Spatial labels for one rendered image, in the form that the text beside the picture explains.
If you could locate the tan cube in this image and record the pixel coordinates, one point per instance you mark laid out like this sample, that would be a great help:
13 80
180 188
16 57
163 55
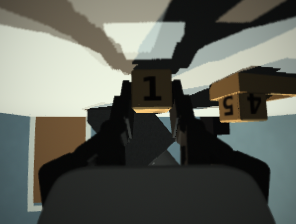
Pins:
243 107
151 90

